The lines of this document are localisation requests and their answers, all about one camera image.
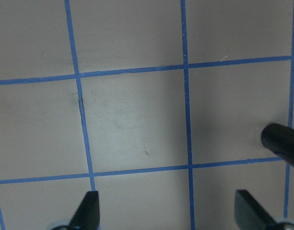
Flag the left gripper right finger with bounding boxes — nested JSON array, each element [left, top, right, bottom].
[[234, 190, 274, 230]]

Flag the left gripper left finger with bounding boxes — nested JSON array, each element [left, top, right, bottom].
[[69, 191, 100, 230]]

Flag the black wine bottle being moved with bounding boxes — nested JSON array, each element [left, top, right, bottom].
[[260, 123, 294, 168]]

